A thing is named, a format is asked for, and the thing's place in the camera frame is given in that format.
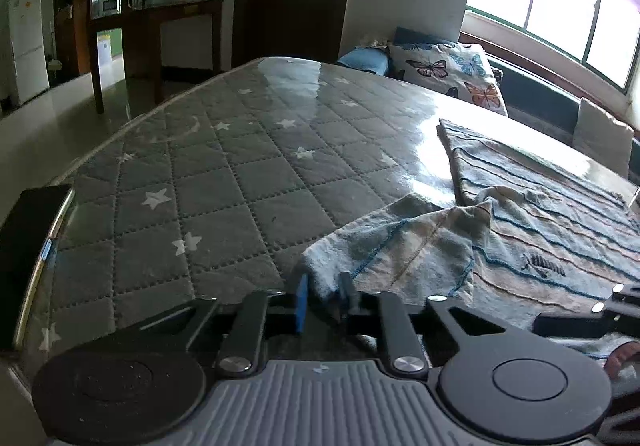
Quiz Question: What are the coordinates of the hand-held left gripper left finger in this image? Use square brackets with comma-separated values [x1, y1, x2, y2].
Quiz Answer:
[112, 273, 311, 374]

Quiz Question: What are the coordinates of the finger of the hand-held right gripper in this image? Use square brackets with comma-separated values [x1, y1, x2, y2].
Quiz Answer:
[532, 283, 640, 342]

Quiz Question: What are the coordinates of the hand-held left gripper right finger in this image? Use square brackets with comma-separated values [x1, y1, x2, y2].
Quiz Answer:
[337, 271, 531, 374]

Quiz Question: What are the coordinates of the striped blue beige garment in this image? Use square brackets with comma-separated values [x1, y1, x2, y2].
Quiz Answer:
[300, 117, 640, 367]

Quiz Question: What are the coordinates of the white cushion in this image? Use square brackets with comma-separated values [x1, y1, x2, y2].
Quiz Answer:
[572, 97, 636, 177]

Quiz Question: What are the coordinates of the dark sofa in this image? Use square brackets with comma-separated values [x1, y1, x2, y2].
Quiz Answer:
[392, 26, 640, 187]

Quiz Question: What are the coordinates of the blue cushion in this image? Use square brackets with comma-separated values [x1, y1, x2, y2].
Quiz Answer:
[336, 46, 393, 76]

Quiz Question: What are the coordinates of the butterfly print pillow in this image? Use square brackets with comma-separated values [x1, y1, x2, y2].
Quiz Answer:
[387, 42, 508, 117]

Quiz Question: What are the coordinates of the black smartphone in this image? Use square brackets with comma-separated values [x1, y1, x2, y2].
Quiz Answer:
[0, 183, 76, 352]

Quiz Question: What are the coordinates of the dark wooden console table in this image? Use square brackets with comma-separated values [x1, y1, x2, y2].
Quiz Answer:
[89, 0, 224, 114]

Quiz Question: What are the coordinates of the dark wooden shelf cabinet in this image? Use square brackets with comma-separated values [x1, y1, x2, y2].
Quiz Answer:
[52, 0, 168, 77]

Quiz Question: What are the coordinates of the white refrigerator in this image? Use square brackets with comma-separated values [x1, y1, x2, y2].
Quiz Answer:
[7, 0, 51, 107]

